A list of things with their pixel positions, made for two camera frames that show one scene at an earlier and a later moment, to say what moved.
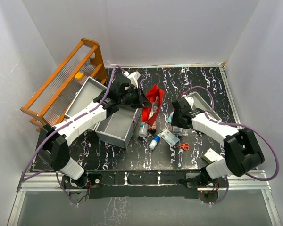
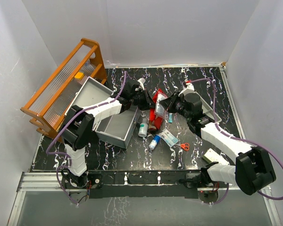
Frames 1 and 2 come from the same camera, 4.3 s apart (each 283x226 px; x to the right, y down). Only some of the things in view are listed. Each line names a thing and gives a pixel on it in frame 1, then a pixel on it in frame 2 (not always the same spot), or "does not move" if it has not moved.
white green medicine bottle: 143,130 does not move
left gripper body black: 133,98 does not move
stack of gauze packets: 182,132 to 159,109
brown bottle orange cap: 153,129 does not move
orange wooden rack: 49,104 does not move
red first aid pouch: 155,91 to 157,121
